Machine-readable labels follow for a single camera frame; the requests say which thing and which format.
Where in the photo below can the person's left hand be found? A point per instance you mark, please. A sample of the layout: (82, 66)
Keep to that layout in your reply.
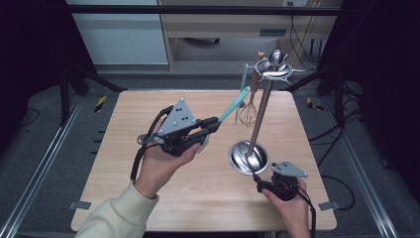
(158, 165)

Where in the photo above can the black metal stand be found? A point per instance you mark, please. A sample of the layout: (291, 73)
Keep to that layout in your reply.
(338, 95)
(65, 95)

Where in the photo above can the person's right hand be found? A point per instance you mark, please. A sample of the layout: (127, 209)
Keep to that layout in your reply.
(295, 214)

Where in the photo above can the black horizontal frame bar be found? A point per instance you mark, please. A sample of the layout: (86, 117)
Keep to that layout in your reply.
(198, 10)

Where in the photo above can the aluminium floor rail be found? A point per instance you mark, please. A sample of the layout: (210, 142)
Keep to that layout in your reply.
(43, 162)
(363, 175)

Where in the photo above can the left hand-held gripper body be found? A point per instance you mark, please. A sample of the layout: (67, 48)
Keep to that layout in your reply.
(178, 119)

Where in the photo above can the light wooden desk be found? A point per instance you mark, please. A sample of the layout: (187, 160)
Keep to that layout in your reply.
(224, 24)

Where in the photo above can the black curtain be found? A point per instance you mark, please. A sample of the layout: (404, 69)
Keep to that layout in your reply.
(386, 66)
(33, 49)

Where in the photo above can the white cabinet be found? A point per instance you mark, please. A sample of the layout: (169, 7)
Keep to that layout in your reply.
(122, 36)

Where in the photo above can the yellow black hazard tape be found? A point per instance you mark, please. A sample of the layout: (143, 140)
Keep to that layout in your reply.
(100, 103)
(310, 103)

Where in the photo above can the metal utensil stand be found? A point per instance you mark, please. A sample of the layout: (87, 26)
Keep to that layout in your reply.
(261, 112)

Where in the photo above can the grey table edge bracket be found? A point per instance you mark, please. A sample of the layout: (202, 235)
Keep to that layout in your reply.
(81, 205)
(328, 206)

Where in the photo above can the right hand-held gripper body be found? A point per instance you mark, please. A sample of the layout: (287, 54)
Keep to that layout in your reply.
(289, 170)

